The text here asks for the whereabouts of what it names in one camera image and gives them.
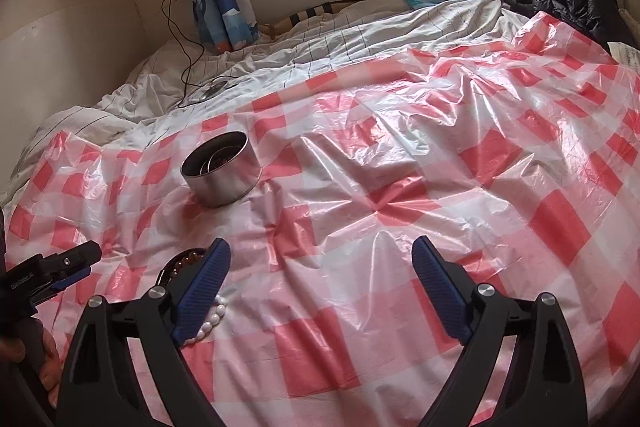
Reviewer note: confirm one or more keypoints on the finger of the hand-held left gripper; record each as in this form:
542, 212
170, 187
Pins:
75, 259

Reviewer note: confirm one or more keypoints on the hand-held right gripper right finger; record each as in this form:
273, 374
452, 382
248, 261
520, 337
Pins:
440, 287

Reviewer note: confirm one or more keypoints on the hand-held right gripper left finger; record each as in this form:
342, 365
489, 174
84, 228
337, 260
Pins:
205, 292

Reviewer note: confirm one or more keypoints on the round metal tin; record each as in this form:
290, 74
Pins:
225, 192

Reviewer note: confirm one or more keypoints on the person's left hand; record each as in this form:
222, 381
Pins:
50, 372

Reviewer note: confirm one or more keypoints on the red checkered plastic sheet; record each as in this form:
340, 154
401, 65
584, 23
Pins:
380, 157

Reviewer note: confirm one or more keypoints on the round silver disc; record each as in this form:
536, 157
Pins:
212, 90

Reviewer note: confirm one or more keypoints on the white striped duvet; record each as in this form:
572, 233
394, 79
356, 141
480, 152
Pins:
350, 37

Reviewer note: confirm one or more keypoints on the white paper label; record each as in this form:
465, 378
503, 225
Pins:
625, 53

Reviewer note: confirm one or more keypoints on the striped pillow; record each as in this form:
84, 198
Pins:
315, 11

